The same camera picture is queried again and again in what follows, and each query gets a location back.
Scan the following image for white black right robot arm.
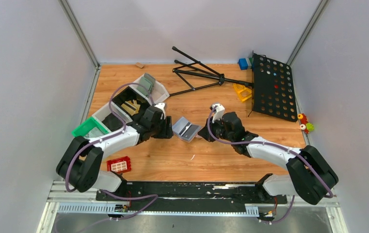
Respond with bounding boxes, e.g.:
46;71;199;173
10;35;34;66
198;112;339;205

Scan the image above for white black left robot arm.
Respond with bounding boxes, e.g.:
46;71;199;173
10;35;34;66
56;102;173;192

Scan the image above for black VIP credit card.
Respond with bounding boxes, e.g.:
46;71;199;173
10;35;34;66
180;122;193;136

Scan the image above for tan black item in bin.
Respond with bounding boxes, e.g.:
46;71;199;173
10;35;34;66
121;100;142;116

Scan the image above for white bin far end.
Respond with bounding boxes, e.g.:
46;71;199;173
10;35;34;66
129;75;170;104

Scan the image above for white bin near green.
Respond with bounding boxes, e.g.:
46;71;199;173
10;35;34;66
92;102;132;133

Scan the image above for black plastic bin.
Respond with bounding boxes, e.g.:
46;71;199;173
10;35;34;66
112;86;150;117

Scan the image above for grey green pouch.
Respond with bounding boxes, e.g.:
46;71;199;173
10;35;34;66
137;73;156;97

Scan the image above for black folding tripod stand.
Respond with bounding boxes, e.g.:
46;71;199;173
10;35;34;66
170;46;255;97

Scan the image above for clear packet in green bin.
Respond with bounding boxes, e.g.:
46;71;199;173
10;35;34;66
84;127;104;138

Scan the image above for black perforated music tray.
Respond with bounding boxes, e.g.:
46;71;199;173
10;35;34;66
251;52;298;122

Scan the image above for green plastic bin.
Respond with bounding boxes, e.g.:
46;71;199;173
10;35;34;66
72;116;111;137

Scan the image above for small wooden block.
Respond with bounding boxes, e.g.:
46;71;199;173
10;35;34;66
135;62;145;69

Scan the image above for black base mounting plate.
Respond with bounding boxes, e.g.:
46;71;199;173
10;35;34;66
96;181;289;213

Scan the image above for blue toy block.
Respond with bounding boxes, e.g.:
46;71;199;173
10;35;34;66
238;58;253;70

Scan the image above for red yellow toy piece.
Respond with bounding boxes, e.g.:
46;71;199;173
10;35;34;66
297;113;309;125

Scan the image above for green white toy piece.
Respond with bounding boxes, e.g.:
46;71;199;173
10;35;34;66
300;123;315;134

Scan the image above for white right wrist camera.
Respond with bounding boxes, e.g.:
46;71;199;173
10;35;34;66
210;103;225;123

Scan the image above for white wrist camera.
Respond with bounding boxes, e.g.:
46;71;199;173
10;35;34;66
210;103;225;123
154;102;166;119

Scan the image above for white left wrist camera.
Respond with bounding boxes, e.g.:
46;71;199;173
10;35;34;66
154;102;166;119

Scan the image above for yellow toy frame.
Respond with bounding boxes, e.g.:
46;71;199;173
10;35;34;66
233;83;252;102

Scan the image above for white slotted cable duct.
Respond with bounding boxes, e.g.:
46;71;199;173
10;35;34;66
57;202;260;217

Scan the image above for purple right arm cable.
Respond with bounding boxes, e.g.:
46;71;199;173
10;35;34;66
207;106;334;225

